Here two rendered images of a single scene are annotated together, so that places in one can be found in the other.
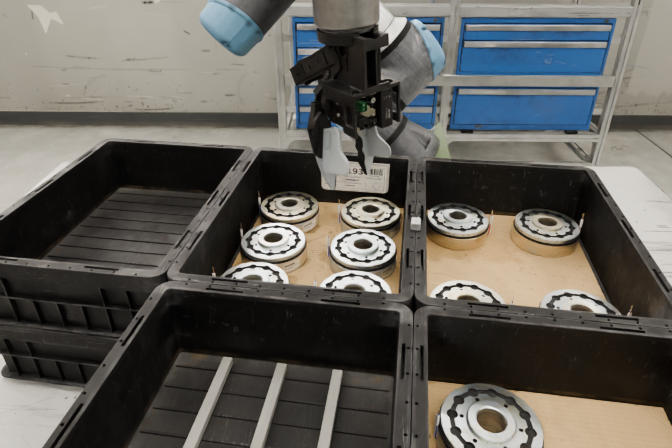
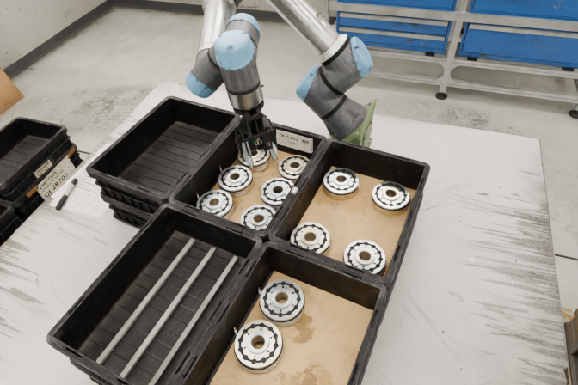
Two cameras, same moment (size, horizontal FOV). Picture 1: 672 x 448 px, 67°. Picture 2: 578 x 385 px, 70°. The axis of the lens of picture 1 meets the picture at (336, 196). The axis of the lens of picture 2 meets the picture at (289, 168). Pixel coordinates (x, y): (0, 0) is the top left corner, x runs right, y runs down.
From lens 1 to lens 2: 0.55 m
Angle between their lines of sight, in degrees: 23
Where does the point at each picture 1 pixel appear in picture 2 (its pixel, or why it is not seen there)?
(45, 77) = not seen: outside the picture
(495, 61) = (506, 3)
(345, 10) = (237, 102)
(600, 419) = (341, 308)
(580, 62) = not seen: outside the picture
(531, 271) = (366, 222)
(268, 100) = not seen: hidden behind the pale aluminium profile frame
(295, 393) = (215, 262)
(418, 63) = (349, 70)
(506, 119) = (508, 52)
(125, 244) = (169, 162)
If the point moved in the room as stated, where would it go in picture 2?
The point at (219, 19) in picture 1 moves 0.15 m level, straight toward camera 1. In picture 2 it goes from (192, 84) to (173, 125)
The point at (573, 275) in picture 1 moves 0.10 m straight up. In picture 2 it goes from (389, 229) to (393, 204)
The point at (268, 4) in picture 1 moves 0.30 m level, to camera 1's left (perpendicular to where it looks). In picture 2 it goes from (214, 79) to (105, 65)
